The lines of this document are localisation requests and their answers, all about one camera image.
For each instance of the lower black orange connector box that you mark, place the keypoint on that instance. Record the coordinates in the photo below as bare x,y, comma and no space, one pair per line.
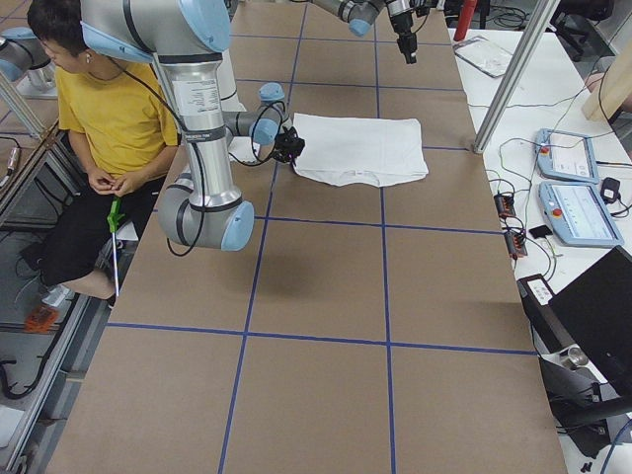
515,243

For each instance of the white camera pole base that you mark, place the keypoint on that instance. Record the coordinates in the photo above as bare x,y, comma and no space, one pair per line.
227,87

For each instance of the person in yellow shirt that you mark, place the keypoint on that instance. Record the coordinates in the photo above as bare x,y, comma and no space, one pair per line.
123,136

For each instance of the red cylinder object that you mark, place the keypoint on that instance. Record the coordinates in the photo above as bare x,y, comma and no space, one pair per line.
464,19

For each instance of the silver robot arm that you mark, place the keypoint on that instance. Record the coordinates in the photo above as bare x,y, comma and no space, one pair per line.
361,16
185,41

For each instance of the black orange connector box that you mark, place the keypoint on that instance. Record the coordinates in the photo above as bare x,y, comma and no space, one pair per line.
504,205
515,243

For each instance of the upper blue teach pendant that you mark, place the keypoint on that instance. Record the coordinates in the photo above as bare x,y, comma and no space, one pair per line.
565,156

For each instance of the green handled grabber stick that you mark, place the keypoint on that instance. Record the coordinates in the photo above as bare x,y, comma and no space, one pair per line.
114,219

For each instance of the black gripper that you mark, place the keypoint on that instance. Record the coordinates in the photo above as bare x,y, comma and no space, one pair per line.
402,25
291,146

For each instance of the white long-sleeve printed shirt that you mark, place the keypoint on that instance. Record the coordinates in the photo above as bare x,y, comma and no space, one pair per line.
371,151

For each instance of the wooden board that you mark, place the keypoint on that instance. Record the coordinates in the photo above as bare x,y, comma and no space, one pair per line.
610,91

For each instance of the small black phone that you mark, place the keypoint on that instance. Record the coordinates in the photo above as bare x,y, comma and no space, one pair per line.
541,231

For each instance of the orange floor box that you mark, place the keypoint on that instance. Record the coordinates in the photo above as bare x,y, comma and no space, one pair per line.
41,319

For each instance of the black laptop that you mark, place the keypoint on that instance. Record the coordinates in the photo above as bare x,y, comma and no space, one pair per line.
593,312

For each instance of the aluminium frame post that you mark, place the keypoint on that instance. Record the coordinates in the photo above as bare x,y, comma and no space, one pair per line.
526,46

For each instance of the lower blue teach pendant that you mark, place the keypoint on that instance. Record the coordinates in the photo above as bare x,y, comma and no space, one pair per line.
577,215

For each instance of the blue teach pendant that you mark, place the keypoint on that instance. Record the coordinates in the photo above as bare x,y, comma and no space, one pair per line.
577,215
565,156

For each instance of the upper black orange connector box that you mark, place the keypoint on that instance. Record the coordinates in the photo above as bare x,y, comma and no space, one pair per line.
504,205

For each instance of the black plug adapter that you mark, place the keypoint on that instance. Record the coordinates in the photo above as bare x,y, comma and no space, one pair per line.
610,190

